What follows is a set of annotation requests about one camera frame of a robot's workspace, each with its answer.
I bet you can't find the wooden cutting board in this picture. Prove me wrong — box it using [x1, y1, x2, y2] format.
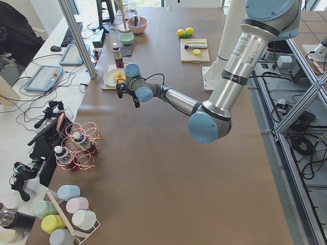
[180, 38, 210, 63]

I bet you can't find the black computer mouse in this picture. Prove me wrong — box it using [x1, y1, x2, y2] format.
[50, 45, 62, 52]

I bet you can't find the pink bowl with ice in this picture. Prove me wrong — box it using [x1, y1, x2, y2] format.
[126, 17, 148, 35]

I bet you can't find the green lime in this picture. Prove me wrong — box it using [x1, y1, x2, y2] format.
[182, 32, 191, 38]

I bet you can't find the green cup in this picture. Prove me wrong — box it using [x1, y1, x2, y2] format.
[33, 201, 58, 219]

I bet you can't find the yellow lemon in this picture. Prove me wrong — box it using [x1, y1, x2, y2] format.
[185, 27, 194, 36]
[177, 29, 184, 37]

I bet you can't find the green bowl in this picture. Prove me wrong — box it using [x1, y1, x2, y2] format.
[119, 33, 134, 45]

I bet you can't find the black keyboard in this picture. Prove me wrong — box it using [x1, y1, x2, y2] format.
[61, 22, 83, 47]

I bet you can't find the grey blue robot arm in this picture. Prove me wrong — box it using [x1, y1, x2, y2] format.
[118, 0, 301, 143]

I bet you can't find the teach pendant far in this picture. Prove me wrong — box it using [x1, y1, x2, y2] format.
[59, 44, 83, 66]

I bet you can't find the pink cup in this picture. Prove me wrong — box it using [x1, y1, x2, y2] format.
[66, 197, 89, 214]

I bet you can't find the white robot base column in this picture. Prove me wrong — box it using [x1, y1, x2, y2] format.
[202, 0, 246, 90]

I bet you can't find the white cup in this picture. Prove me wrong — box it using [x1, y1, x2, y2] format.
[72, 210, 97, 230]

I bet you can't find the metal muddler black tip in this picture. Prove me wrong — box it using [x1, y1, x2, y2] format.
[184, 44, 208, 50]

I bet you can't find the white round plate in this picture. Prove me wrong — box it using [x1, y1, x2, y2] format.
[104, 68, 126, 87]

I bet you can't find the bottle in rack rear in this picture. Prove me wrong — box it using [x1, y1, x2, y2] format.
[73, 132, 92, 151]

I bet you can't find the black thermos flask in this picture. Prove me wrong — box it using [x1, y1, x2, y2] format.
[1, 210, 36, 232]

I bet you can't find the brown tea bottle on tray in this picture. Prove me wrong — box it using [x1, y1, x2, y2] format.
[112, 42, 124, 68]

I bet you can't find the white cup holder rack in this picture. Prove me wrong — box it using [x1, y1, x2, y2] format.
[45, 189, 101, 244]

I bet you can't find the teach pendant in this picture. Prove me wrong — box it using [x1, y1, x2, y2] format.
[24, 65, 63, 92]
[59, 44, 83, 66]

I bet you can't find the black box device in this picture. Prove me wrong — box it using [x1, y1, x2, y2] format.
[92, 29, 106, 48]

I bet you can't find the grey cup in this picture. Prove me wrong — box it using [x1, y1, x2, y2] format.
[49, 229, 74, 245]

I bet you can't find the bottle in rack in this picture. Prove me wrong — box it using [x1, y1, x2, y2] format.
[54, 145, 74, 165]
[73, 132, 92, 151]

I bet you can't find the bottle in rack front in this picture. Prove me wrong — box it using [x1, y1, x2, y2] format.
[54, 145, 74, 165]

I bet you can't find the glazed ring donut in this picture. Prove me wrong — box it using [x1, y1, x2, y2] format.
[113, 72, 126, 83]

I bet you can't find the teach pendant near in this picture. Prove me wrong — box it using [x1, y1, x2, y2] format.
[24, 65, 63, 92]

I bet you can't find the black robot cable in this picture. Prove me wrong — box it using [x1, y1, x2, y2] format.
[119, 73, 166, 97]

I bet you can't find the grey folded cloth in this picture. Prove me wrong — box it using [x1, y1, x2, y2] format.
[121, 47, 133, 57]

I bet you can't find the wooden mug tree stand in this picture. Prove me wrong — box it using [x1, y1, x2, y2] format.
[114, 0, 130, 33]

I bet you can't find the blue cup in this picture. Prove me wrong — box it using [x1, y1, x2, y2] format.
[57, 185, 81, 201]

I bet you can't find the yellow cup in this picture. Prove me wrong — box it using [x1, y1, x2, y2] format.
[41, 214, 66, 234]

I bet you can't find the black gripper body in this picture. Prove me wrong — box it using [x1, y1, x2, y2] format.
[132, 94, 139, 103]

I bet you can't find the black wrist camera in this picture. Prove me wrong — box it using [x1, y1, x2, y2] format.
[116, 82, 128, 99]

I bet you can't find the half lemon slice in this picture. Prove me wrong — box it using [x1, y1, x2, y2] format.
[192, 49, 201, 56]

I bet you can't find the metal scoop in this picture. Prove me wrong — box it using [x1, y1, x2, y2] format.
[130, 15, 140, 27]

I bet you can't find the cream rectangular tray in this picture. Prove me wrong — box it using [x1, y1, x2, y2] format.
[101, 62, 126, 90]

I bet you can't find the aluminium frame post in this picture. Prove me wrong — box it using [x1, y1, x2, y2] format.
[58, 0, 96, 79]

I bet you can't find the copper wire bottle rack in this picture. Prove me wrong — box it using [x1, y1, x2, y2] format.
[55, 113, 102, 173]

